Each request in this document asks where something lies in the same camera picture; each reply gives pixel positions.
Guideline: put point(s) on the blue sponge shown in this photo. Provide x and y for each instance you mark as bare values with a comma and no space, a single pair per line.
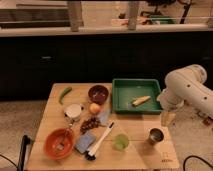
84,142

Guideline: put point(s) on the metal spoon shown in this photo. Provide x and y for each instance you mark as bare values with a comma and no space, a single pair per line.
60,146

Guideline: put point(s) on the metal cup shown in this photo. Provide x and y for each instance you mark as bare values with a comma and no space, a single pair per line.
155,136

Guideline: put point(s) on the grey blue cloth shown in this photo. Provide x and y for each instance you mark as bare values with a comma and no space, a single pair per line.
103,116

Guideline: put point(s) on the dark counter cabinet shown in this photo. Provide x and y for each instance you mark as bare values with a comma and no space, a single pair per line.
33,60

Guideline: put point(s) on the orange peach fruit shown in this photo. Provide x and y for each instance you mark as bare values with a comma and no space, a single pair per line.
94,108

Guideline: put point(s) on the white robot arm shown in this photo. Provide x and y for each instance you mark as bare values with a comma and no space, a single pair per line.
186,84

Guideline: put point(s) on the white dish brush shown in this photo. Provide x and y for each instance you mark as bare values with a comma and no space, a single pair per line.
91,152

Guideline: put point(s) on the orange bowl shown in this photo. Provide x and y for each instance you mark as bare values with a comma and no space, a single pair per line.
53,139

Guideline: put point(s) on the green chili pepper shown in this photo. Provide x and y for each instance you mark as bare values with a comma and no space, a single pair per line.
63,94

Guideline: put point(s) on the translucent green cup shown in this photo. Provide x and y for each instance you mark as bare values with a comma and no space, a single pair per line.
121,142

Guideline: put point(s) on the dark red bowl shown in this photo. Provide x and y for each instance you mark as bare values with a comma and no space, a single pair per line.
98,94

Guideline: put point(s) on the white small pot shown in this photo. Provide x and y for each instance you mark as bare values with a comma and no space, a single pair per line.
73,112

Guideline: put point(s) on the purple grape bunch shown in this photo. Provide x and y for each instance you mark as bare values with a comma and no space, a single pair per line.
91,123

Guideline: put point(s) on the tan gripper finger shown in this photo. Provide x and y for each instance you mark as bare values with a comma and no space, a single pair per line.
167,118

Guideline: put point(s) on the green plastic tray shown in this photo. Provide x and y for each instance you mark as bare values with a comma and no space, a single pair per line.
126,91

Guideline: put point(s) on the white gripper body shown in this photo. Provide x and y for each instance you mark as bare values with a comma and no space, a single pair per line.
169,101

